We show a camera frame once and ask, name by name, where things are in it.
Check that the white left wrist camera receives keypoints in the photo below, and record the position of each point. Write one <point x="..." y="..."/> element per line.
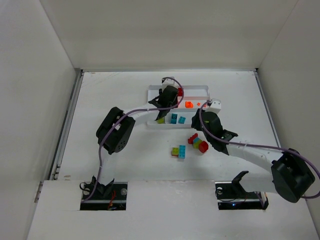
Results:
<point x="167" y="81"/>

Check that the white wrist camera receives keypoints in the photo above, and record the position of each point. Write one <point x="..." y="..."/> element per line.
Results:
<point x="167" y="81"/>
<point x="214" y="106"/>

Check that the red sloped lego brick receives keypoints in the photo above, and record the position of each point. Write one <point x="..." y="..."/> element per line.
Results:
<point x="203" y="147"/>

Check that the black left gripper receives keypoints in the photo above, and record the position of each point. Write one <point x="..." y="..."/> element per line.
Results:
<point x="160" y="103"/>

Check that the orange curved lego piece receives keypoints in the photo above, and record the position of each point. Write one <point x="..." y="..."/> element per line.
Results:
<point x="188" y="104"/>

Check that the teal lego brick on table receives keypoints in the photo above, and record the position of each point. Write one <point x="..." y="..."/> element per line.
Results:
<point x="182" y="152"/>

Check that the lime curved lego brick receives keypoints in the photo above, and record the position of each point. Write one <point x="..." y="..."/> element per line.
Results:
<point x="161" y="120"/>

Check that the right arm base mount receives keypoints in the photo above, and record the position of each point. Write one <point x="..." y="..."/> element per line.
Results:
<point x="232" y="196"/>

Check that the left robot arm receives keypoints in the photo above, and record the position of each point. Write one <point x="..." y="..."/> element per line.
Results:
<point x="115" y="130"/>

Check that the teal square lego brick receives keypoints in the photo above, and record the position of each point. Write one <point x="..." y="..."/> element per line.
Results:
<point x="182" y="120"/>

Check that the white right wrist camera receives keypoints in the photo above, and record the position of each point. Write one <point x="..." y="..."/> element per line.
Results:
<point x="214" y="106"/>

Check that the white compartment tray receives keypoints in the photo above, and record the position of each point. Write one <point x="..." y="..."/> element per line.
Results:
<point x="194" y="93"/>

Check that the teal curved lego brick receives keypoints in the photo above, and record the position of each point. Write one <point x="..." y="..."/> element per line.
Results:
<point x="173" y="119"/>

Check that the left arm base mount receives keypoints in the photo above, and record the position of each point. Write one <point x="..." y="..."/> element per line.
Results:
<point x="100" y="197"/>

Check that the stacked multicolor lego bricks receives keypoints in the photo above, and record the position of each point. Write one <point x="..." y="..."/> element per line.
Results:
<point x="194" y="140"/>

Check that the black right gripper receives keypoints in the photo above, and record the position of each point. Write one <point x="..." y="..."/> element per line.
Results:
<point x="200" y="119"/>

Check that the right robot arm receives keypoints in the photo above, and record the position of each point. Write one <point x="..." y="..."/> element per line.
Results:
<point x="290" y="174"/>

